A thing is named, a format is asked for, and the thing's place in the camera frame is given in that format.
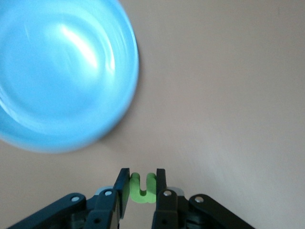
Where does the brown table cover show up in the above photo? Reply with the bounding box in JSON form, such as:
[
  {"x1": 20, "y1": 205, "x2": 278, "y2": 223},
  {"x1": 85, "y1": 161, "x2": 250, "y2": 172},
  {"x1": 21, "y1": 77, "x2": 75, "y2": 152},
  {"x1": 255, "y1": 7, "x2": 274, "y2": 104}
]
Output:
[{"x1": 0, "y1": 0, "x2": 305, "y2": 229}]

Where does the blue plate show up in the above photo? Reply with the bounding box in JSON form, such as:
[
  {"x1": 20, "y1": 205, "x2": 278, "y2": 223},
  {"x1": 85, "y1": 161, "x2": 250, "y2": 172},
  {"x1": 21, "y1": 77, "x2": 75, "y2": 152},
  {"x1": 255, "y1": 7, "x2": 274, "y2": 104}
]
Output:
[{"x1": 0, "y1": 0, "x2": 140, "y2": 153}]

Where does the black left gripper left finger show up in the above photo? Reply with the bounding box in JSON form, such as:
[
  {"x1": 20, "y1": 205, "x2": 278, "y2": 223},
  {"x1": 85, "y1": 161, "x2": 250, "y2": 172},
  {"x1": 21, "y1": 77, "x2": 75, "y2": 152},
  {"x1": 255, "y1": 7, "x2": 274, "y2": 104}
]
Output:
[{"x1": 7, "y1": 168, "x2": 131, "y2": 229}]

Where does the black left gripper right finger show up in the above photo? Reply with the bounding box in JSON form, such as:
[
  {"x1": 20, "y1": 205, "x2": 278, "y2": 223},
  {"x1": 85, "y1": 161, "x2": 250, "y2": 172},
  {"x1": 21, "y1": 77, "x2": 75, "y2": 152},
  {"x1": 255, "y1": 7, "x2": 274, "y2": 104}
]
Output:
[{"x1": 152, "y1": 168, "x2": 255, "y2": 229}]

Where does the green lowercase letter n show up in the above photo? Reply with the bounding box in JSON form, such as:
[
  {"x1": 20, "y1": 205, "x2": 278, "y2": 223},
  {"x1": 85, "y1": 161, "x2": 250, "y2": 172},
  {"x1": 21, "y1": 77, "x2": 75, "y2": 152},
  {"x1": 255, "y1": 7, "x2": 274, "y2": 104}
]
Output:
[{"x1": 129, "y1": 173, "x2": 157, "y2": 205}]

